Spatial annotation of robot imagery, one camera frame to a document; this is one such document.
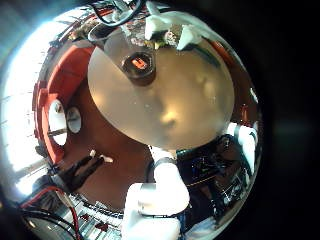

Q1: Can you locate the flower bouquet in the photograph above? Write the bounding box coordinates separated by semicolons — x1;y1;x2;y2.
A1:
128;20;183;50

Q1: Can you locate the dark cylindrical vase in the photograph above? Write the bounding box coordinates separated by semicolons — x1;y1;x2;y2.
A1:
120;50;158;87

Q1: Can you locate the small white round stool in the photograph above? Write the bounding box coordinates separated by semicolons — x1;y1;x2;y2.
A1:
66;106;83;135

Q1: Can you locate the orange sofa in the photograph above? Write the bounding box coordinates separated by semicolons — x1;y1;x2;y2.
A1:
32;44;98;165

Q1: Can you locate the dark equipment desk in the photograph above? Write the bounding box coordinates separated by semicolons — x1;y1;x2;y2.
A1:
175;134;249;218

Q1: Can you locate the red cable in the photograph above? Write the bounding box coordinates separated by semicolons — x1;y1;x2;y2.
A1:
19;185;82;240

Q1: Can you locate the black cable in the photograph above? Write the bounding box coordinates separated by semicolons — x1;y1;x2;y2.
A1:
88;0;146;29

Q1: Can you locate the aluminium frame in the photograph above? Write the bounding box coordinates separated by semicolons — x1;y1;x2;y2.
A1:
63;192;125;240

